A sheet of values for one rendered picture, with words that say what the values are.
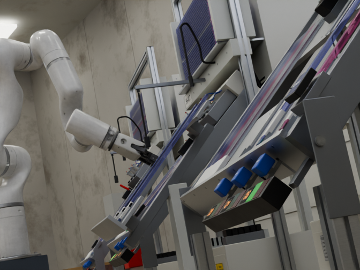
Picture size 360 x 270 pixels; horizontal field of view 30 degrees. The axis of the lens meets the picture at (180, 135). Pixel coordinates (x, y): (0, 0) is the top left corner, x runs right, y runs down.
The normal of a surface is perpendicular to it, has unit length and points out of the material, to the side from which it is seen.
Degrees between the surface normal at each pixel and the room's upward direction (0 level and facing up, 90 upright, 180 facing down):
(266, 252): 90
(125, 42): 90
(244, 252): 90
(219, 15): 90
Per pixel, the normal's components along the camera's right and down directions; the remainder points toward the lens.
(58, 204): -0.83, 0.04
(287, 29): 0.22, -0.23
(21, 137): 0.53, -0.26
